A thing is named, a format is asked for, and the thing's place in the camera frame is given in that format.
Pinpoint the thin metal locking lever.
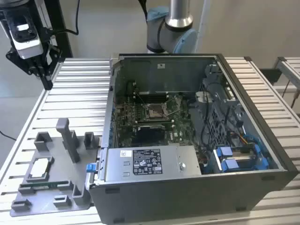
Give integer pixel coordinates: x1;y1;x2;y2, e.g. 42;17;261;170
137;93;149;106

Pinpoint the gray drive cage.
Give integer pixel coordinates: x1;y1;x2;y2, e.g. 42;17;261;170
188;63;258;150

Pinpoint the green RAM stick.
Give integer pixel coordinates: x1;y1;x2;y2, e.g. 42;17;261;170
20;180;71;189

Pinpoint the silver power supply box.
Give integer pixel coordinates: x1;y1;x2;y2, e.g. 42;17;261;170
104;145;203;183

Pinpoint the black floor cable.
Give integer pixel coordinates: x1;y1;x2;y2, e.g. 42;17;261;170
0;130;16;142

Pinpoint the black frame post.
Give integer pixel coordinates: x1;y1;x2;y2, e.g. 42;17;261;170
44;0;74;60

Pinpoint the black camera cable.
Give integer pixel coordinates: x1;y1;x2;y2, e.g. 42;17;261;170
43;0;82;36

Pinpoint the black hanging cable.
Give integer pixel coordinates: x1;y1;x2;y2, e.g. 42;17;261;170
282;79;291;98

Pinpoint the orange yellow wire bundle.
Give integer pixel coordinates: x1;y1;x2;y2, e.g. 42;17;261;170
230;132;248;145

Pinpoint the black table bracket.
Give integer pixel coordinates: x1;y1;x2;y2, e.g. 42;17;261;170
258;67;282;86

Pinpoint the silver square CPU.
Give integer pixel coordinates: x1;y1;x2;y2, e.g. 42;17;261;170
29;158;51;179

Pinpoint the black cooler module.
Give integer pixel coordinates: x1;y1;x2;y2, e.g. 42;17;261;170
137;124;165;142

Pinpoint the green motherboard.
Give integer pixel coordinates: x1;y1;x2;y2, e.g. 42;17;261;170
114;93;203;151

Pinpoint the black wire in case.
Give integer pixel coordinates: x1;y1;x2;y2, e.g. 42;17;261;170
205;81;232;132

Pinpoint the CPU socket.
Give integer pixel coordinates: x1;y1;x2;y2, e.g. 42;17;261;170
146;103;168;120

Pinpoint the gray plastic parts rack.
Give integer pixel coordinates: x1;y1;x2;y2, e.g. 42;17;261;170
9;118;102;218

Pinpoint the metal socket cover frame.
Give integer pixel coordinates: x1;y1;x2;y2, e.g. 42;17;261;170
165;97;181;117

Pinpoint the metal slat side table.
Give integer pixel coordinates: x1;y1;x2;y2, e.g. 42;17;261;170
273;56;300;95

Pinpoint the black power supply label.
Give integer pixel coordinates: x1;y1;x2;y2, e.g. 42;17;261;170
132;148;164;175

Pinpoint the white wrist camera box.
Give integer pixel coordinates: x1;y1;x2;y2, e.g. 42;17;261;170
8;14;44;60

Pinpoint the black RAM slot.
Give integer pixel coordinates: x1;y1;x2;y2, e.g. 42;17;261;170
135;119;174;125
134;92;169;98

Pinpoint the blue disk carrier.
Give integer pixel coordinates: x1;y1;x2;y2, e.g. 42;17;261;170
220;156;270;173
215;142;262;157

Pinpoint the black open PC case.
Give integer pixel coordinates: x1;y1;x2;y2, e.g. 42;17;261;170
84;53;299;224

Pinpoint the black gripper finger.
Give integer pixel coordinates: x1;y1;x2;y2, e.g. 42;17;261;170
45;43;63;91
6;48;47;90

